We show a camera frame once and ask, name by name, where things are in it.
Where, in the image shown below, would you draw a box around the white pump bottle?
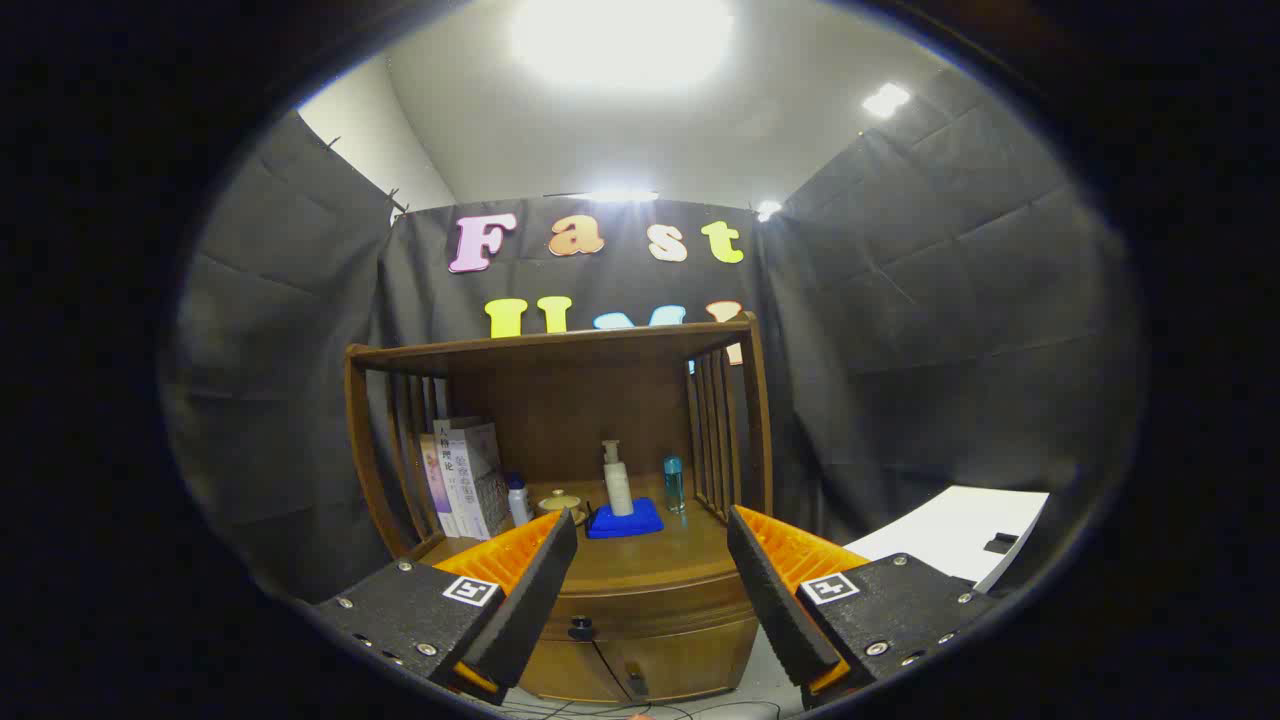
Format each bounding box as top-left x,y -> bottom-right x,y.
601,440 -> 636,518

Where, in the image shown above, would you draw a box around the yellow lidded teacup with saucer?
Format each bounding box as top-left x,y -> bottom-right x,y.
537,489 -> 588,527

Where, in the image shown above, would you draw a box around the plain white book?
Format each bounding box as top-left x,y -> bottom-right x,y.
433,420 -> 483,541

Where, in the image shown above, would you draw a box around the blue folded cloth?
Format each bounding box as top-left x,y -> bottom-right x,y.
585,497 -> 665,541

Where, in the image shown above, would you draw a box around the white patterned book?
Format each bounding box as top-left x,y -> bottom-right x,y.
450,420 -> 513,541

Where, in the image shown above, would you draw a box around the brown wooden cabinet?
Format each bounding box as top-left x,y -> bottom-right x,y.
343,312 -> 776,706

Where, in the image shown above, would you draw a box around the wooden countertop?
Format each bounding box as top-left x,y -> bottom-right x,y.
420,478 -> 753,598

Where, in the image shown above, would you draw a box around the wooden drawer with black knob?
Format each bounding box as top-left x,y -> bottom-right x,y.
548,570 -> 759,651

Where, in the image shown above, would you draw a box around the black floor cables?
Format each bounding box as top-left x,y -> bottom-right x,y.
500,695 -> 783,720

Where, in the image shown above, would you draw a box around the purple book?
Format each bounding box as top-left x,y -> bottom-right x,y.
420,433 -> 458,539

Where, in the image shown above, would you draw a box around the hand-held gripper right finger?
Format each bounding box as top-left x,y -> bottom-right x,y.
726,504 -> 1003,711

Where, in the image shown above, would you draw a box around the large ceiling lamp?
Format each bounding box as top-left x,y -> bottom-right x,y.
510,0 -> 736,93

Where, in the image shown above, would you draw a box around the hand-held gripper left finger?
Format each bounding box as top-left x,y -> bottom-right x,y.
313,507 -> 580,707

